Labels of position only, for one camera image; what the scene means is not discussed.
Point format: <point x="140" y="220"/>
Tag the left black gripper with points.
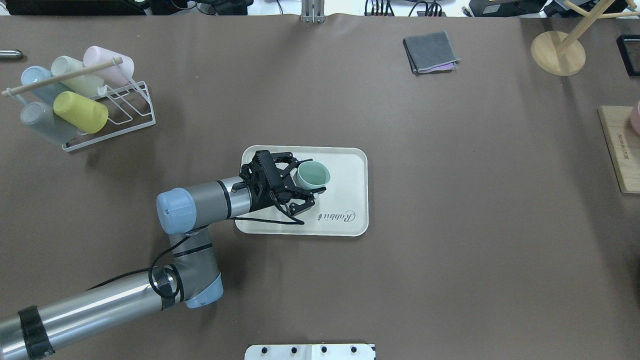
<point x="262" y="201"/>

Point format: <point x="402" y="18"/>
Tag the mint green plastic cup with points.
<point x="311" y="175"/>

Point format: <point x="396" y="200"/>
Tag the cream rabbit serving tray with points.
<point x="342" y="210"/>

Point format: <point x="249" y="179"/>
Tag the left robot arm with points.
<point x="193" y="278"/>

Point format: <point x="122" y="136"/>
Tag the pink plastic cup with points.
<point x="121" y="67"/>

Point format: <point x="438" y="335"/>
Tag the yellow plastic cup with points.
<point x="86" y="114"/>

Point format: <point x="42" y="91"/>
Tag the light blue plastic cup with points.
<point x="48" y="93"/>

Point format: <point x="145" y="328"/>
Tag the grey plastic cup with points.
<point x="40" y="118"/>

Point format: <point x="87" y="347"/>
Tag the black glass holder tray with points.
<point x="629" y="48"/>

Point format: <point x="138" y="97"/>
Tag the folded grey cloth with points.
<point x="430" y="53"/>

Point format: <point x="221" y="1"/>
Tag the wooden mug tree stand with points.
<point x="560" y="53"/>

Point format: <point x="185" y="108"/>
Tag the metal cylinder brush tool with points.
<point x="11" y="54"/>

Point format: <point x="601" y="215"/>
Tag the wooden cutting board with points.
<point x="623" y="146"/>

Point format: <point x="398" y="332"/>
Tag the pink bowl with ice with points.
<point x="635" y="118"/>

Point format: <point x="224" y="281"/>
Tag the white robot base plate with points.
<point x="318" y="351"/>

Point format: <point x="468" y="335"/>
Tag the aluminium frame post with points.
<point x="313" y="11"/>

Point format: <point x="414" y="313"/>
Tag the white wire cup rack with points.
<point x="130" y="107"/>

